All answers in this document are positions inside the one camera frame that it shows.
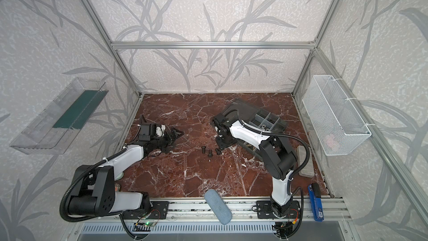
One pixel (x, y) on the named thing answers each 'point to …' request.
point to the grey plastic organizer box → (257, 117)
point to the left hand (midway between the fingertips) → (182, 132)
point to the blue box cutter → (316, 201)
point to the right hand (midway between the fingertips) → (224, 139)
